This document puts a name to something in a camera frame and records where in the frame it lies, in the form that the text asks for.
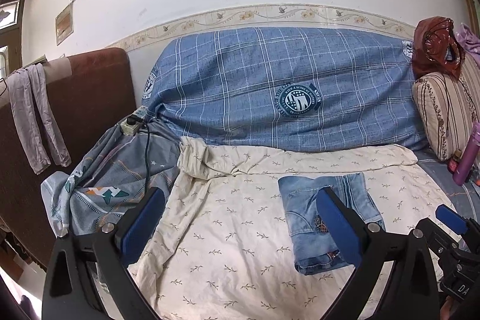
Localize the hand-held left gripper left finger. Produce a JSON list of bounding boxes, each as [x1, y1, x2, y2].
[[41, 187, 166, 320]]

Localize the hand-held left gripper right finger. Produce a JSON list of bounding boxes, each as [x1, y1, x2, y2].
[[316, 186, 440, 320]]

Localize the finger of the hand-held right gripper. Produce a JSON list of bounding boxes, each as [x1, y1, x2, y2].
[[435, 204, 475, 236], [418, 218, 456, 261]]

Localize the blue denim pants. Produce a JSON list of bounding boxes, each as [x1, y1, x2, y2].
[[278, 172, 386, 276]]

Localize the small brown bottle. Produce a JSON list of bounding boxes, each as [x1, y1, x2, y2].
[[448, 149, 463, 174]]

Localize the purple bottle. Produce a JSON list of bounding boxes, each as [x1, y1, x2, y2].
[[452, 121, 480, 186]]

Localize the grey patterned bedsheet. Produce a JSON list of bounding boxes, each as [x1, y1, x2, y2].
[[40, 114, 480, 238]]

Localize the cream leaf-print blanket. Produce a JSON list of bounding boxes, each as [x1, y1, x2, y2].
[[127, 136, 462, 320]]

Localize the white power strip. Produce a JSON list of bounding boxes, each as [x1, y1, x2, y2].
[[121, 106, 148, 136]]

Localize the beige striped pillow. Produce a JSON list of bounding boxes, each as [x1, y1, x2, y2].
[[412, 54, 480, 162]]

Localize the brown headboard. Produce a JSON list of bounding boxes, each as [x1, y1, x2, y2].
[[0, 47, 136, 268]]

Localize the grey hanging cloth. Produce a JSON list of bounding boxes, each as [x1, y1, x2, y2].
[[7, 63, 72, 175]]

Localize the blue plaid duvet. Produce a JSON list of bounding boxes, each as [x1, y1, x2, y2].
[[142, 28, 428, 152]]

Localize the purple cloth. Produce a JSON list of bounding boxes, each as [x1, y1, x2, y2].
[[454, 23, 480, 66]]

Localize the red-brown plastic bag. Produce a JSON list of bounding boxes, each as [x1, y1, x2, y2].
[[412, 16, 466, 79]]

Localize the wooden framed window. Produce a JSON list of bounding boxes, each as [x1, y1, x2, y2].
[[0, 0, 29, 81]]

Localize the black power cable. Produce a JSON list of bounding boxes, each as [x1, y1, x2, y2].
[[125, 115, 152, 193]]

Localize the small wall picture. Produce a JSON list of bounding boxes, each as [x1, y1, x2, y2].
[[55, 1, 74, 46]]

